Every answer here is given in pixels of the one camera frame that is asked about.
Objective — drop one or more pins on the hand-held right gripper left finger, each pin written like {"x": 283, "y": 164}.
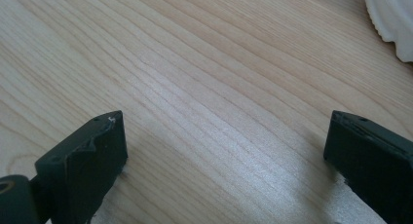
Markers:
{"x": 81, "y": 165}

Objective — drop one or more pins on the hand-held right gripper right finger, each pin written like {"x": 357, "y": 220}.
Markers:
{"x": 373, "y": 159}

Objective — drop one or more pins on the white ribbed plate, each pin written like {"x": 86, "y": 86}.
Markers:
{"x": 394, "y": 16}

